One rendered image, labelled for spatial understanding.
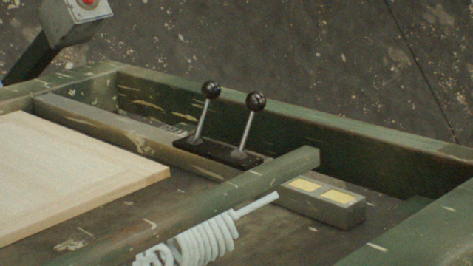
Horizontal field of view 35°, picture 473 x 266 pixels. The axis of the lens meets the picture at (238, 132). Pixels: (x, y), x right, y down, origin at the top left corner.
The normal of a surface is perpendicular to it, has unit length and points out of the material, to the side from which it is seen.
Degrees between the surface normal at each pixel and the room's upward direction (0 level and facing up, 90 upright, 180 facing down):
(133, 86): 90
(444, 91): 0
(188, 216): 33
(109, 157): 57
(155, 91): 90
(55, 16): 90
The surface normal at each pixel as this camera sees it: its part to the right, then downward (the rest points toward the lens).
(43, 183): -0.07, -0.94
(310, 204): -0.72, 0.29
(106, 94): 0.69, 0.21
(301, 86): 0.55, -0.33
